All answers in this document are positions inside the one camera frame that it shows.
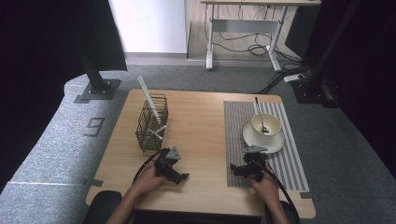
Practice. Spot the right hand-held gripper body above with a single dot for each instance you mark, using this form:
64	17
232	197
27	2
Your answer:
257	165

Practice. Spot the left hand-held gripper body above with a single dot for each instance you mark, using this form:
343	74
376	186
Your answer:
163	163

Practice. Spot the cream saucer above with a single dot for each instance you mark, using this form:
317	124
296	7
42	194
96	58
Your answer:
249	138

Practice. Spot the person's left hand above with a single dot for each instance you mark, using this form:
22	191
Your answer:
149	180

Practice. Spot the person's right hand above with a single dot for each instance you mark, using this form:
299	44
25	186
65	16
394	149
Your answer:
267	189

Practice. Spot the striped grey placemat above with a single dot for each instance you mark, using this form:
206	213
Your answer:
236	130

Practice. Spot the cream cup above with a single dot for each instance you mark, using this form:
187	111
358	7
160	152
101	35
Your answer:
274	124

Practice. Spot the metal spoon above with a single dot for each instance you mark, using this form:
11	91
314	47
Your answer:
261	116

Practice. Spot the grey tape piece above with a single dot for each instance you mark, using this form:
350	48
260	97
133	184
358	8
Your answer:
97	183
306	195

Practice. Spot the white power strip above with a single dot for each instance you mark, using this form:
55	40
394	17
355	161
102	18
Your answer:
294	77

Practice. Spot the black metal stand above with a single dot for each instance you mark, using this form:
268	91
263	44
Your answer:
96	81
323	56

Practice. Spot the dark panel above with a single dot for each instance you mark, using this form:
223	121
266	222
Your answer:
300	31

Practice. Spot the black curtain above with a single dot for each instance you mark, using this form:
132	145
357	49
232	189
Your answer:
37	62
373	62

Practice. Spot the white frame desk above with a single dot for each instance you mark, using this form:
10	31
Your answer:
243	25

